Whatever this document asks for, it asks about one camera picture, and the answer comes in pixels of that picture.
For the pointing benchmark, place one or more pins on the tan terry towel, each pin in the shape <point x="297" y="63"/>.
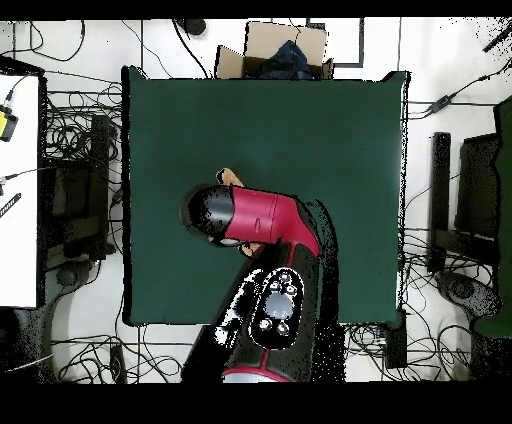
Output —
<point x="228" y="178"/>

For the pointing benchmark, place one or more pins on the black striped strip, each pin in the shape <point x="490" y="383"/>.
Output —
<point x="10" y="204"/>

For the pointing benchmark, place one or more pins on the open cardboard box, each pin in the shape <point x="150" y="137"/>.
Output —
<point x="264" y="38"/>

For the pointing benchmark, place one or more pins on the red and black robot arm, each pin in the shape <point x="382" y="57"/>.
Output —
<point x="256" y="216"/>

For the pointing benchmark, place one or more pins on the black rounded object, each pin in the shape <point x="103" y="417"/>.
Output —
<point x="194" y="26"/>

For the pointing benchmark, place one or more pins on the yellow and black device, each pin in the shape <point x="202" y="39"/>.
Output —
<point x="4" y="124"/>

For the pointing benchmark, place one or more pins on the black flat panel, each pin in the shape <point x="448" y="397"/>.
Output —
<point x="476" y="180"/>

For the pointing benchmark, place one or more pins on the black upright bar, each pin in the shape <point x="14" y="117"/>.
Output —
<point x="440" y="180"/>

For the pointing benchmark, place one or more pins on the black rounded floor base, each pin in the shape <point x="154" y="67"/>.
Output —
<point x="460" y="290"/>

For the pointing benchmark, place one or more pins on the black equipment stand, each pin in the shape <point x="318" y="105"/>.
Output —
<point x="98" y="160"/>

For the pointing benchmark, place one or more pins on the dark green table cloth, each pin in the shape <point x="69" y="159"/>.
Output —
<point x="280" y="132"/>

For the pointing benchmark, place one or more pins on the black floor equipment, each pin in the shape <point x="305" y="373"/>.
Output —
<point x="68" y="276"/>

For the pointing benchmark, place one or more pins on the black floor box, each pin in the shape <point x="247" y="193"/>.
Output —
<point x="396" y="344"/>

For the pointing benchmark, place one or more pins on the black power adapter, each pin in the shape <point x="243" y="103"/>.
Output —
<point x="440" y="103"/>

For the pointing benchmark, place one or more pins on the white side table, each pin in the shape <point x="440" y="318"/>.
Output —
<point x="18" y="240"/>

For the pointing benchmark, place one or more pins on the dark blue garment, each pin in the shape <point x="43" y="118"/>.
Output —
<point x="290" y="60"/>

